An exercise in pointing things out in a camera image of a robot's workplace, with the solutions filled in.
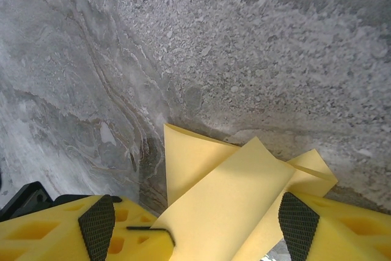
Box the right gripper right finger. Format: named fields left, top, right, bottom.
left=277, top=191, right=391, bottom=261

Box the yellow paper sheet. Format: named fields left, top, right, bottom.
left=151, top=123, right=338, bottom=261

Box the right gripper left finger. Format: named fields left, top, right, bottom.
left=0, top=194, right=117, bottom=261

